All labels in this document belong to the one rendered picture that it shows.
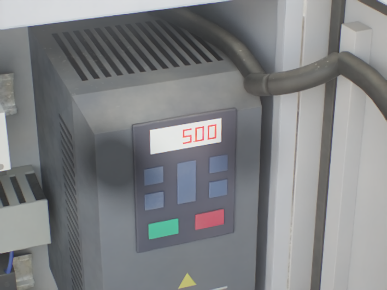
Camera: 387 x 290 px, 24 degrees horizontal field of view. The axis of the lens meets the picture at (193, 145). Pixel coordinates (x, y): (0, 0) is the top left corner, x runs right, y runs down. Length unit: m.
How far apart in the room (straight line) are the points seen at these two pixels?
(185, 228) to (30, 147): 0.19
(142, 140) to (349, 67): 0.14
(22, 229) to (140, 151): 0.17
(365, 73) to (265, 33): 0.12
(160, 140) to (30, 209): 0.17
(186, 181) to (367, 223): 0.12
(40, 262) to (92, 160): 0.25
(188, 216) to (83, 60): 0.13
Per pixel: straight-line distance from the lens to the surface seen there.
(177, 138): 0.59
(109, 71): 0.62
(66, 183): 0.66
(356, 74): 0.54
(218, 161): 0.60
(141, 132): 0.58
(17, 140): 0.75
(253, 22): 0.65
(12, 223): 0.72
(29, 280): 0.82
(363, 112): 0.58
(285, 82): 0.55
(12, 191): 0.73
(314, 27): 0.59
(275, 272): 0.67
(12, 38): 0.72
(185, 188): 0.60
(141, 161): 0.59
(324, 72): 0.55
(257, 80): 0.56
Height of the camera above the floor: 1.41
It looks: 28 degrees down
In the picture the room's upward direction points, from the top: straight up
